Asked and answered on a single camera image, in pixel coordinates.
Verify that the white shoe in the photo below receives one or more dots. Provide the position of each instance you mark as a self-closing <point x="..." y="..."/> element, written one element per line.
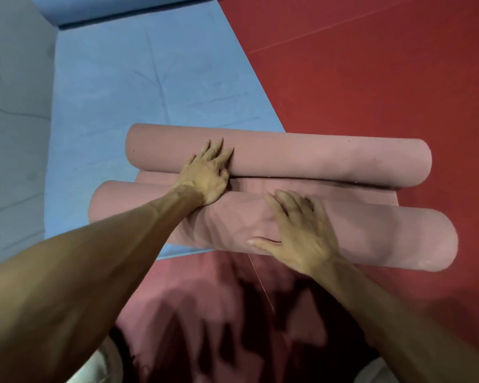
<point x="377" y="372"/>
<point x="99" y="364"/>

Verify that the person's right thumb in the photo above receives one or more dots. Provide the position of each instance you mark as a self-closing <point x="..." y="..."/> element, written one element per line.
<point x="265" y="242"/>

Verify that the red floor mat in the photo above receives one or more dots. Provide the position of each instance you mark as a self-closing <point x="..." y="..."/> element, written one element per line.
<point x="383" y="75"/>

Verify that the pink black patterned garment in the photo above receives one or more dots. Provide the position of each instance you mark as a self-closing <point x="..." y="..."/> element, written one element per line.
<point x="207" y="307"/>

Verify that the person's left little finger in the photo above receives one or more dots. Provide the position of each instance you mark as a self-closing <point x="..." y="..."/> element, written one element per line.
<point x="193" y="158"/>

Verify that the person's right little finger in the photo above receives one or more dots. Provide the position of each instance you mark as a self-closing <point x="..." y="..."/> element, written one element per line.
<point x="319" y="211"/>

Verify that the person's right hand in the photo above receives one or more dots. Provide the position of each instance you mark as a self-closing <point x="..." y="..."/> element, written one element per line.
<point x="303" y="239"/>

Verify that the grey floor mat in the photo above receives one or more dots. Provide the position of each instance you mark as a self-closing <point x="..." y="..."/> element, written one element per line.
<point x="16" y="115"/>

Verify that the blue floor mat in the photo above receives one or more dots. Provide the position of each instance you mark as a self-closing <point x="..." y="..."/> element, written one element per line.
<point x="143" y="83"/>

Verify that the thin pale thread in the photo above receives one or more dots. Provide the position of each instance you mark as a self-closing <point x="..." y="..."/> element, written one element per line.
<point x="261" y="285"/>

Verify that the pink foam mat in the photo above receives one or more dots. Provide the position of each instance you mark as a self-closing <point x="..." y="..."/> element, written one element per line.
<point x="323" y="159"/>

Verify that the person's left hand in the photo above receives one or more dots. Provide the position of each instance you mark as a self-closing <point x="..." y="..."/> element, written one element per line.
<point x="203" y="177"/>

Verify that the person's right middle finger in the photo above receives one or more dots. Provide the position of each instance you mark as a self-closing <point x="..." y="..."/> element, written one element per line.
<point x="289" y="203"/>

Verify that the person's left middle finger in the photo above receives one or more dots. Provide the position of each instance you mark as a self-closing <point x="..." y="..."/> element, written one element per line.
<point x="215" y="148"/>

